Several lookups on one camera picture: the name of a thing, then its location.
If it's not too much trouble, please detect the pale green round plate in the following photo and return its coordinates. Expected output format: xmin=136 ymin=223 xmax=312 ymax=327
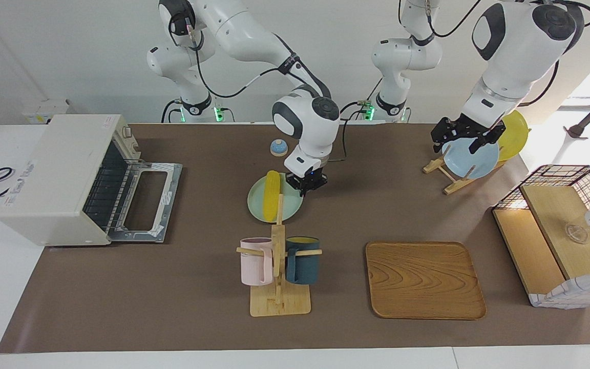
xmin=247 ymin=174 xmax=304 ymax=223

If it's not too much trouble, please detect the yellow corn cob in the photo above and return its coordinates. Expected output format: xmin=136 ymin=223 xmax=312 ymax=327
xmin=262 ymin=170 xmax=282 ymax=218

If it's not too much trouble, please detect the white toaster oven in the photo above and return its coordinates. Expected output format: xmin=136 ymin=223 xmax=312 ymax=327
xmin=0 ymin=114 xmax=183 ymax=248

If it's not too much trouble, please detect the light blue plate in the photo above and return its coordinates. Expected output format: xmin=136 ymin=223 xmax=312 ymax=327
xmin=442 ymin=137 xmax=500 ymax=180

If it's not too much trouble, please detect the yellow plate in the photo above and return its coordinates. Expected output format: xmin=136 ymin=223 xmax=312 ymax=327
xmin=496 ymin=110 xmax=530 ymax=162

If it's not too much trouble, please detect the wooden plate rack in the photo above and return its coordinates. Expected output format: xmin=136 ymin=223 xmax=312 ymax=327
xmin=423 ymin=146 xmax=505 ymax=196

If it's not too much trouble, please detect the dark teal mug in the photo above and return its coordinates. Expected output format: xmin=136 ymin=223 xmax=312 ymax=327
xmin=285 ymin=236 xmax=321 ymax=285

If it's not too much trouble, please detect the pink mug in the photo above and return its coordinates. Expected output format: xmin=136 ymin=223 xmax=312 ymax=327
xmin=240 ymin=237 xmax=275 ymax=286

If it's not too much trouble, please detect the wooden mug tree rack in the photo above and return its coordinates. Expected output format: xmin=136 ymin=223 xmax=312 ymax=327
xmin=236 ymin=194 xmax=323 ymax=317

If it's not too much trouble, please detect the clear glass lid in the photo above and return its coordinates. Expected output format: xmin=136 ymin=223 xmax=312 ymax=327
xmin=564 ymin=223 xmax=589 ymax=244

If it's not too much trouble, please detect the wooden serving tray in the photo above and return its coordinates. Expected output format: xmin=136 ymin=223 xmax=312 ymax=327
xmin=365 ymin=241 xmax=487 ymax=320

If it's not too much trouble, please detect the brown table mat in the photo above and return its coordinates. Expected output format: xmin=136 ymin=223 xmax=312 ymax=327
xmin=0 ymin=122 xmax=590 ymax=354

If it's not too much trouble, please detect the black base cable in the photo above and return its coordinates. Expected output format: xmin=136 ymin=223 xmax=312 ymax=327
xmin=326 ymin=77 xmax=384 ymax=163
xmin=160 ymin=98 xmax=183 ymax=124

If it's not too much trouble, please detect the wire basket with wooden shelf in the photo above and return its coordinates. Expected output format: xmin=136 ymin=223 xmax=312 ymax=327
xmin=492 ymin=164 xmax=590 ymax=310

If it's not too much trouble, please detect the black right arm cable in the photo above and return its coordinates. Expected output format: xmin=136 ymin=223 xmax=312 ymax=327
xmin=168 ymin=11 xmax=332 ymax=100

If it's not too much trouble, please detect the white wall box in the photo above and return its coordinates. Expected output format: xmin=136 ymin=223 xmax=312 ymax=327
xmin=22 ymin=99 xmax=76 ymax=125

